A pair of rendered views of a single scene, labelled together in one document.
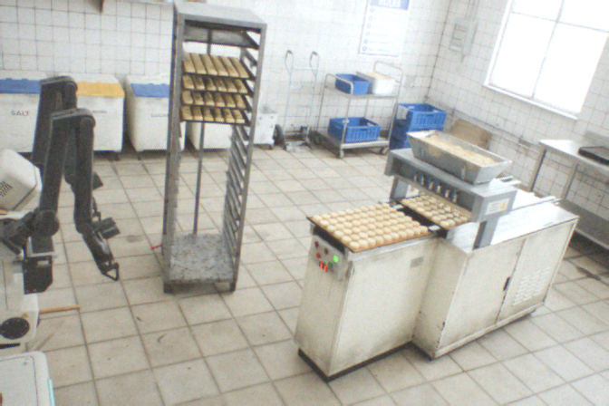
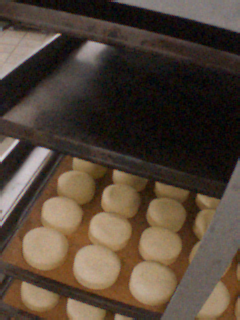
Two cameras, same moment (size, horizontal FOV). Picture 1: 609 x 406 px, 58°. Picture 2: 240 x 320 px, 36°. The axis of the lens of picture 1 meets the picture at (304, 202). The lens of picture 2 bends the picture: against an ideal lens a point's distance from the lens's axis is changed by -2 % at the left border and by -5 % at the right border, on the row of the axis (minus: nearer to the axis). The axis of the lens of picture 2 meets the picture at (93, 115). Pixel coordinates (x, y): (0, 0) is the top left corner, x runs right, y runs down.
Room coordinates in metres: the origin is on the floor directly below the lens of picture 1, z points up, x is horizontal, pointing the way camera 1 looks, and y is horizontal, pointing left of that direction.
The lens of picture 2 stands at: (3.89, 0.79, 1.84)
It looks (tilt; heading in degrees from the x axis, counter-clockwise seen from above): 30 degrees down; 210
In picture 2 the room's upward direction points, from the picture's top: 10 degrees clockwise
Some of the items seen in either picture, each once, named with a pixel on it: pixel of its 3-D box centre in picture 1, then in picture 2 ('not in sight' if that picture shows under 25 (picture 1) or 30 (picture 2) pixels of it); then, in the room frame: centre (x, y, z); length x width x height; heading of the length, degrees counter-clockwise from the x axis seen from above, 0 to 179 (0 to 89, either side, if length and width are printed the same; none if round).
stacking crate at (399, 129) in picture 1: (415, 129); not in sight; (7.23, -1.32, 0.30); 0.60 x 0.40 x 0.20; 121
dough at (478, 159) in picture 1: (455, 153); not in sight; (3.09, -0.82, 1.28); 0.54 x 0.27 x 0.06; 41
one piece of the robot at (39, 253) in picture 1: (32, 251); not in sight; (1.79, 1.01, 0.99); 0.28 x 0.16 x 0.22; 31
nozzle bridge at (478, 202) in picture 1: (443, 195); not in sight; (3.09, -0.82, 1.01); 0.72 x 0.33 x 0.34; 41
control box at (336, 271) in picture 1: (327, 257); not in sight; (2.52, -0.17, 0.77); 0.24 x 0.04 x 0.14; 41
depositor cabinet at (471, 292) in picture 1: (465, 262); not in sight; (3.40, -1.18, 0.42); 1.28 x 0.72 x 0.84; 131
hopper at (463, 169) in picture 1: (453, 158); not in sight; (3.09, -0.82, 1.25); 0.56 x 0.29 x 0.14; 41
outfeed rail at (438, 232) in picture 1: (468, 222); not in sight; (3.05, -1.00, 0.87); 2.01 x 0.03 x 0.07; 131
